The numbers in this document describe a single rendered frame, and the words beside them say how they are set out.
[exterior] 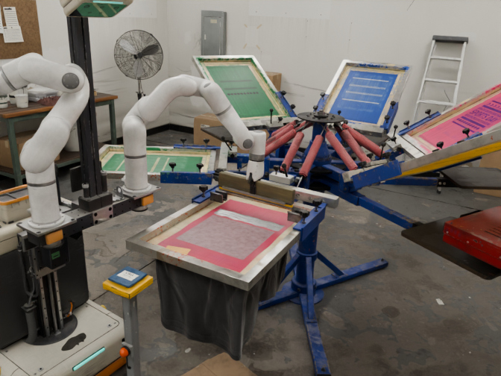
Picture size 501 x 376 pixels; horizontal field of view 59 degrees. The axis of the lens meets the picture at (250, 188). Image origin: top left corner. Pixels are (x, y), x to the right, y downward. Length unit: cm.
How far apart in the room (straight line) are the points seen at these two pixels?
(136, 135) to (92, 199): 32
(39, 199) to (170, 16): 605
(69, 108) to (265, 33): 522
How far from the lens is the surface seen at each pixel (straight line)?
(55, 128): 159
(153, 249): 185
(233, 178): 220
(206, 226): 210
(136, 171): 198
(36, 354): 257
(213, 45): 697
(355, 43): 619
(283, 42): 654
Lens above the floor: 188
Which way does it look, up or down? 21 degrees down
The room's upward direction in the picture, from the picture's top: 3 degrees clockwise
